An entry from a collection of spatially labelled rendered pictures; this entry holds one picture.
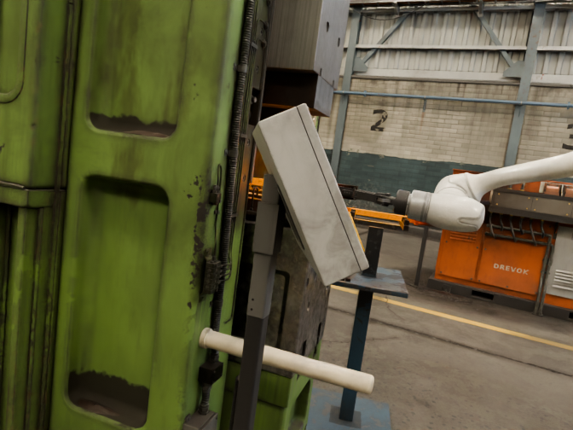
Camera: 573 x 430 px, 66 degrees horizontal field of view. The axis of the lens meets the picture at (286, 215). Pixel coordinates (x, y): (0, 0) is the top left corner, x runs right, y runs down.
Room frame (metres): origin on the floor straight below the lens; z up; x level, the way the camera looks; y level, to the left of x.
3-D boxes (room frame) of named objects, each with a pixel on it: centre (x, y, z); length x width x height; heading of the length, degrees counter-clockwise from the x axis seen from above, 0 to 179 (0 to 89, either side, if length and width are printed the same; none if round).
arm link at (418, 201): (1.33, -0.39, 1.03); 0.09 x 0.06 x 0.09; 162
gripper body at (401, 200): (1.35, -0.32, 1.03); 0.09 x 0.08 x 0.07; 72
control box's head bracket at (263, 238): (0.86, 0.00, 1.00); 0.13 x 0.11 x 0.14; 162
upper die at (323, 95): (1.48, 0.13, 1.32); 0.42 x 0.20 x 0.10; 72
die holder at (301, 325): (1.53, 0.12, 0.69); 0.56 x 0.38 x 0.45; 72
